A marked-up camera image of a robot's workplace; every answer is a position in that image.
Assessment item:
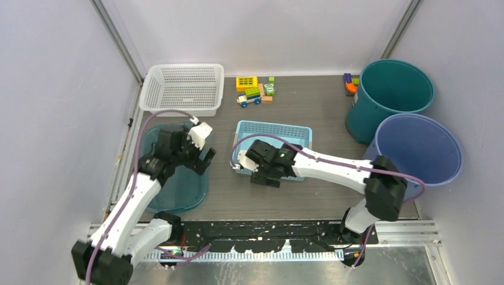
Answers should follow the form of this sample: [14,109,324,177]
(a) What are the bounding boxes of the white perforated plastic basket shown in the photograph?
[138,64,225,117]

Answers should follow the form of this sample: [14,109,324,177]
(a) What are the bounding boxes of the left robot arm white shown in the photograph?
[71,123,216,284]

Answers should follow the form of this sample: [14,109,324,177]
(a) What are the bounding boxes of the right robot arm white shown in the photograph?
[237,140,408,244]

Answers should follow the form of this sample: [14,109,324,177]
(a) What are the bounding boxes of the teal transparent plastic tub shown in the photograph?
[140,121,210,214]

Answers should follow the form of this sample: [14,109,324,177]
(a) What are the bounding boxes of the white toy car blue wheels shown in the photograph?
[237,87,262,108]

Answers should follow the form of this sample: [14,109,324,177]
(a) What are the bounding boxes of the yellow toy block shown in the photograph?
[235,76,259,92]

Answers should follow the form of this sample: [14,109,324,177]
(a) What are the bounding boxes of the green monster toy block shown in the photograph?
[263,77,276,96]

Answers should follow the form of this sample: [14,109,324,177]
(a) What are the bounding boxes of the orange purple toy blocks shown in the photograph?
[343,73,360,96]

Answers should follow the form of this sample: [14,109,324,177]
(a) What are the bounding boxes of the teal round bucket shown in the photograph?
[345,59,435,144]

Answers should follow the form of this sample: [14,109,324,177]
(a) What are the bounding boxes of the blue round bucket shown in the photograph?
[363,113,464,187]

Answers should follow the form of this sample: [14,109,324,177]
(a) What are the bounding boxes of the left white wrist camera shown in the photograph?
[188,122,213,150]

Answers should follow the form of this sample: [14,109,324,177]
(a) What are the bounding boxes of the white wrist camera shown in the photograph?
[237,150,259,172]
[188,122,213,150]

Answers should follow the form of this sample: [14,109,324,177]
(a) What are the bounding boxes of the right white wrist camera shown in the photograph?
[237,150,259,172]

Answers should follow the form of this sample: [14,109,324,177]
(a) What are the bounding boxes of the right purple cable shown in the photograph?
[229,134,427,269]

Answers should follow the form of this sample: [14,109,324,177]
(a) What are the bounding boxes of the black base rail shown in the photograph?
[161,220,365,253]

